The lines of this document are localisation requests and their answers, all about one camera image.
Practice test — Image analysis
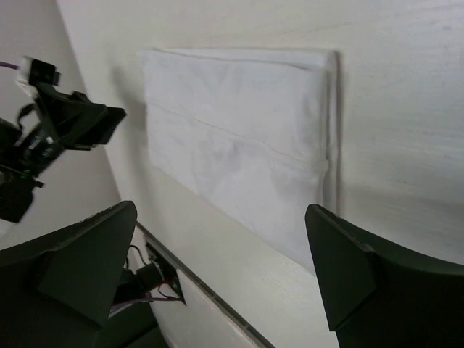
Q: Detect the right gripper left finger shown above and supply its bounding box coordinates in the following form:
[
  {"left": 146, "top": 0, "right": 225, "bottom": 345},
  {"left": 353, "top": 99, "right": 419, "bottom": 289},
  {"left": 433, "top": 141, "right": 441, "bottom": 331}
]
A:
[{"left": 1, "top": 201, "right": 160, "bottom": 347}]

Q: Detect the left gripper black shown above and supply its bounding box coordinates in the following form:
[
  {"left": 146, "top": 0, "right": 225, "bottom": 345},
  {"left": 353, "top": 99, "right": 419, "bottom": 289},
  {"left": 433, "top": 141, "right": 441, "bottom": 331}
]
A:
[{"left": 1, "top": 83, "right": 126, "bottom": 222}]

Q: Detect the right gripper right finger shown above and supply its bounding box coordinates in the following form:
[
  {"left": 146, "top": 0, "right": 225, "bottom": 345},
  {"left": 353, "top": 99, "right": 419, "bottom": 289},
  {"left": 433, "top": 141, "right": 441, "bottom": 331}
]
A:
[{"left": 305, "top": 204, "right": 463, "bottom": 347}]

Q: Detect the white skirt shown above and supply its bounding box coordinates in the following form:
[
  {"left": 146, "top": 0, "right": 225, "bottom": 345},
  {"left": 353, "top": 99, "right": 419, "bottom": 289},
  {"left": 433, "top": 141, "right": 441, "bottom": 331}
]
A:
[{"left": 139, "top": 48, "right": 339, "bottom": 271}]

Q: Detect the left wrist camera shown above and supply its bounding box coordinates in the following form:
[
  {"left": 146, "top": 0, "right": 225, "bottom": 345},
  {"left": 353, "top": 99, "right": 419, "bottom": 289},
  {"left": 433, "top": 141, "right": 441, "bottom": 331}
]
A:
[{"left": 15, "top": 56, "right": 61, "bottom": 97}]

